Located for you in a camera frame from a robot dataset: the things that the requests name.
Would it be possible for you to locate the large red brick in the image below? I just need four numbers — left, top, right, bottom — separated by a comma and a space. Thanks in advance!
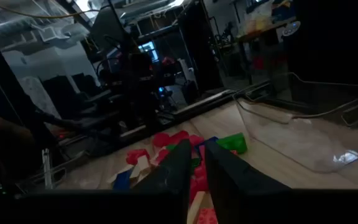
188, 134, 204, 147
196, 207, 219, 224
152, 133, 171, 149
154, 148, 170, 164
126, 148, 150, 166
190, 164, 209, 203
169, 130, 190, 146

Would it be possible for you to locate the blue plastic brick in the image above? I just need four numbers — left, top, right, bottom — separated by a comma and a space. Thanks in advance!
194, 136, 219, 156

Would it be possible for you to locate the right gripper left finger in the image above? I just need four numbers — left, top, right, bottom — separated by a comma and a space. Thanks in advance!
129, 139, 193, 224

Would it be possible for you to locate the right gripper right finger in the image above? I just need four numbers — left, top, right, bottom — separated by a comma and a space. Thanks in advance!
204, 141, 295, 224

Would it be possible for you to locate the lit computer monitor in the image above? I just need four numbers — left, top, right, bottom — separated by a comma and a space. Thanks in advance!
137, 40, 160, 62

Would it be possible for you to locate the large green brick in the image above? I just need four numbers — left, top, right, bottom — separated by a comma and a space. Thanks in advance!
216, 133, 248, 155

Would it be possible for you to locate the person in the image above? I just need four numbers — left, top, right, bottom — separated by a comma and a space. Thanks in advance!
0, 111, 43, 175

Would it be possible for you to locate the clear plastic bin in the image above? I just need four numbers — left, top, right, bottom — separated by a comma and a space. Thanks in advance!
231, 72, 358, 174

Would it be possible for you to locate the silver frame bracket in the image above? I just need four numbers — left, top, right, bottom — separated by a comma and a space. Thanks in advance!
41, 147, 54, 190

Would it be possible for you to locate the black curtain backdrop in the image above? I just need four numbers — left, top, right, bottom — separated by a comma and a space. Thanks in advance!
286, 0, 358, 94

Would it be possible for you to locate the white round device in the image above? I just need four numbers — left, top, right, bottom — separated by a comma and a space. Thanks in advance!
282, 20, 301, 37

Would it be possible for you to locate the black metal rig post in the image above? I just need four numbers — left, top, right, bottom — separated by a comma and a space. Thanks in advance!
0, 21, 46, 144

